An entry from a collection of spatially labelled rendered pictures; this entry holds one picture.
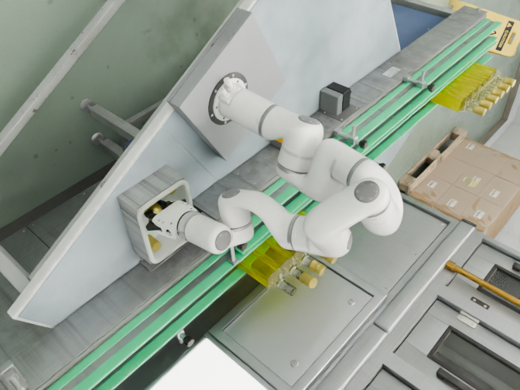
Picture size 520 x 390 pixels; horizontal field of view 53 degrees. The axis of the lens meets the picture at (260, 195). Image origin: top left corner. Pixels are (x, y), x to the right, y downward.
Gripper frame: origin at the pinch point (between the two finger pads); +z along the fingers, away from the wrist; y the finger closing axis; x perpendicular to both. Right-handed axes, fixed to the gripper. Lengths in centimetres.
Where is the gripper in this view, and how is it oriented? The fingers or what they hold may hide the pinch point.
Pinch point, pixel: (155, 209)
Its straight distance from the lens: 145.7
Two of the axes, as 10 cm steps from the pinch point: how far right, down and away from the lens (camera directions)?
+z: -6.9, -2.4, 6.8
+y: 6.8, -5.4, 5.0
